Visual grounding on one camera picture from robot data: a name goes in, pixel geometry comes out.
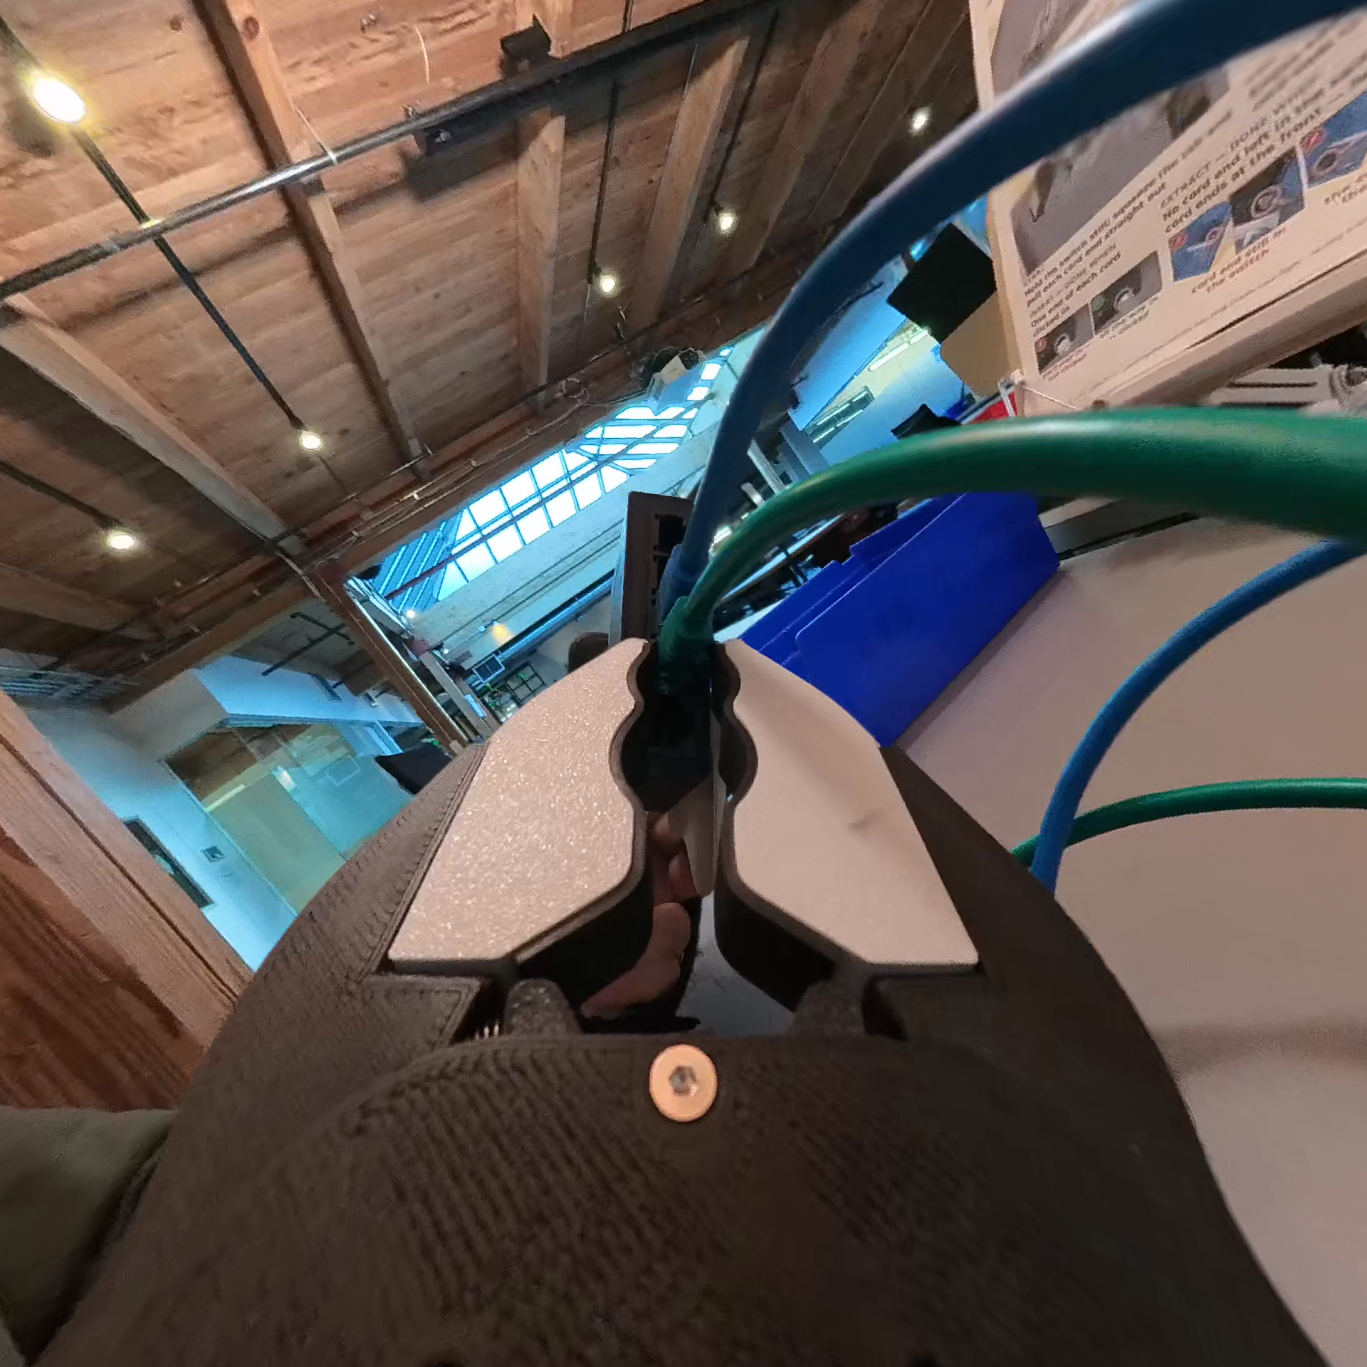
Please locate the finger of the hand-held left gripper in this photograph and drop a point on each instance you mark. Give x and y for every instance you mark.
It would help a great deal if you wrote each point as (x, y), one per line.
(701, 843)

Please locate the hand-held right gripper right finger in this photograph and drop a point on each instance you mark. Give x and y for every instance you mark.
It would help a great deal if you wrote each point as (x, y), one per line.
(844, 843)

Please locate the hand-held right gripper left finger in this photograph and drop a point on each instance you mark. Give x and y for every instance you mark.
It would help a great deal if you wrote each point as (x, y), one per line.
(523, 833)

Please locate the black network switch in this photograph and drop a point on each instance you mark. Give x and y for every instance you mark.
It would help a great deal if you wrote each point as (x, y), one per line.
(639, 576)

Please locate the person's left hand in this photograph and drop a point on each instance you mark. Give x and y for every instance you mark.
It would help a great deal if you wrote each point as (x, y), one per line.
(652, 960)

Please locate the blue plastic bin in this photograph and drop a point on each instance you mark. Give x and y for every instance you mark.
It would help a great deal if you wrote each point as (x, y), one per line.
(919, 618)

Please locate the black monitor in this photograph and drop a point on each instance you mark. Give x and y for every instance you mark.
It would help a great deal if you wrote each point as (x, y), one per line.
(946, 283)

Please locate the person's olive clothing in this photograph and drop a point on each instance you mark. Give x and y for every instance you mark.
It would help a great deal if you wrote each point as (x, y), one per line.
(64, 1205)

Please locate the metal ceiling pipe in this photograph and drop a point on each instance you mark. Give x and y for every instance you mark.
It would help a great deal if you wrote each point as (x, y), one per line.
(268, 180)

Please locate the ceiling spotlights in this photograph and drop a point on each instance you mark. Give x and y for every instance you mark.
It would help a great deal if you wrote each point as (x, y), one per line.
(56, 97)

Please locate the wooden post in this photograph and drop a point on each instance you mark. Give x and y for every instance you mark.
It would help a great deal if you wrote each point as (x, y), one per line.
(85, 960)

